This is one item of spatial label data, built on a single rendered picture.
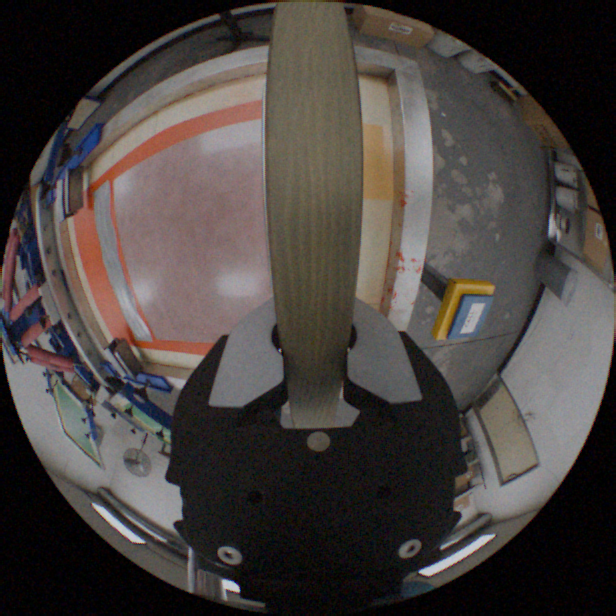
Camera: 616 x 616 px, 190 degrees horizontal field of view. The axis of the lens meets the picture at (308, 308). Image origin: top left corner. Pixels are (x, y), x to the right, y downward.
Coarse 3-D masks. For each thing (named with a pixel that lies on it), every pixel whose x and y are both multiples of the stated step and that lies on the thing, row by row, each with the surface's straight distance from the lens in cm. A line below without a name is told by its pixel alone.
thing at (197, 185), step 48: (144, 144) 37; (192, 144) 30; (240, 144) 27; (144, 192) 35; (192, 192) 29; (240, 192) 26; (96, 240) 50; (144, 240) 36; (192, 240) 30; (240, 240) 27
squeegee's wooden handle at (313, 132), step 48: (288, 48) 8; (336, 48) 8; (288, 96) 7; (336, 96) 7; (288, 144) 6; (336, 144) 6; (288, 192) 6; (336, 192) 6; (288, 240) 6; (336, 240) 6; (288, 288) 6; (336, 288) 6; (288, 336) 8; (336, 336) 8; (288, 384) 10; (336, 384) 10
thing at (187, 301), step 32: (192, 256) 31; (224, 256) 28; (256, 256) 27; (96, 288) 57; (160, 288) 37; (192, 288) 33; (224, 288) 30; (256, 288) 29; (160, 320) 42; (192, 320) 37; (224, 320) 34; (192, 352) 43
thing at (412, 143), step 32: (224, 64) 31; (256, 64) 30; (384, 64) 31; (416, 64) 34; (160, 96) 35; (416, 96) 29; (128, 128) 42; (416, 128) 26; (416, 160) 25; (416, 192) 24; (64, 224) 66; (416, 224) 25; (64, 256) 64; (416, 256) 26; (384, 288) 29; (416, 288) 28; (96, 320) 68
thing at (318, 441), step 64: (256, 448) 6; (320, 448) 5; (384, 448) 6; (192, 512) 6; (256, 512) 5; (320, 512) 5; (384, 512) 5; (448, 512) 6; (256, 576) 6; (320, 576) 6; (384, 576) 6
